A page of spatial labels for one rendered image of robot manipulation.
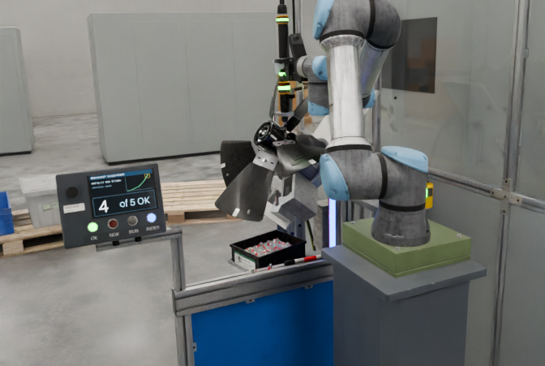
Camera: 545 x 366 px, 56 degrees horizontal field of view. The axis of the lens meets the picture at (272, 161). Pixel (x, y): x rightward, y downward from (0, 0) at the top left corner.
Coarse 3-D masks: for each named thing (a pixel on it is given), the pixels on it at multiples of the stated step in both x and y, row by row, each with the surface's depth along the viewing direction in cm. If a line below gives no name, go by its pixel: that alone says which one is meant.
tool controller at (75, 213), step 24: (120, 168) 135; (144, 168) 138; (72, 192) 129; (96, 192) 132; (120, 192) 135; (144, 192) 137; (72, 216) 130; (120, 216) 134; (144, 216) 137; (72, 240) 129; (96, 240) 131
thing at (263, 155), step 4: (260, 152) 205; (264, 152) 205; (256, 156) 204; (260, 156) 204; (264, 156) 204; (268, 156) 204; (272, 156) 204; (256, 160) 203; (260, 160) 203; (268, 160) 203; (272, 160) 203; (276, 160) 203; (260, 164) 202; (264, 164) 202; (268, 164) 202; (272, 164) 202; (276, 164) 202; (268, 168) 202; (272, 168) 202
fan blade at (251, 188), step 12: (252, 168) 201; (264, 168) 201; (240, 180) 200; (252, 180) 199; (264, 180) 199; (228, 192) 200; (240, 192) 198; (252, 192) 197; (264, 192) 196; (216, 204) 200; (228, 204) 197; (240, 204) 195; (252, 204) 194; (264, 204) 194; (240, 216) 193; (252, 216) 192
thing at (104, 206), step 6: (96, 198) 132; (102, 198) 133; (108, 198) 133; (96, 204) 132; (102, 204) 133; (108, 204) 133; (96, 210) 132; (102, 210) 132; (108, 210) 133; (96, 216) 132
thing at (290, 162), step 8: (288, 144) 194; (296, 144) 194; (304, 144) 194; (280, 152) 188; (288, 152) 187; (296, 152) 185; (304, 152) 185; (312, 152) 184; (320, 152) 182; (280, 160) 183; (288, 160) 182; (296, 160) 180; (304, 160) 179; (288, 168) 177; (296, 168) 176; (304, 168) 175
